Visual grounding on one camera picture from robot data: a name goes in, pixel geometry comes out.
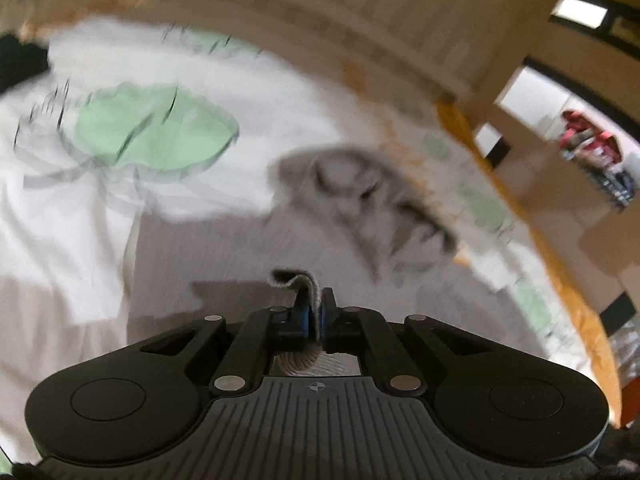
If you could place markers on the dark cloth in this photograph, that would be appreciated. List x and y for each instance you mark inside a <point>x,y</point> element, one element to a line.
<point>20,65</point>

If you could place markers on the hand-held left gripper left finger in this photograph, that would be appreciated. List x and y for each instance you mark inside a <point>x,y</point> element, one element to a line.
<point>304,312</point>

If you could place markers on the orange wooden bed frame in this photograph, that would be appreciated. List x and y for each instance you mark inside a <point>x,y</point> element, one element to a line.
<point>560,270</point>

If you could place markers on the beige slatted headboard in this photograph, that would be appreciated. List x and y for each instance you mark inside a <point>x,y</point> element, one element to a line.
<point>380,5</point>

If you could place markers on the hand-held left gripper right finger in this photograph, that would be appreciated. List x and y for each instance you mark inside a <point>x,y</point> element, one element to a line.
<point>328,311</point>

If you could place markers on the dark grey sock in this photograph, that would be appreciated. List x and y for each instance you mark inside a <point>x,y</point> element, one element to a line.
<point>225,255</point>

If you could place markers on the pile of red clothes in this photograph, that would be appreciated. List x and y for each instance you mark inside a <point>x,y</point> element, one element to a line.
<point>595,145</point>

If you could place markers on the white leaf print bedsheet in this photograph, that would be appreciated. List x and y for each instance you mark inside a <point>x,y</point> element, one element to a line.
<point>75,200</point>

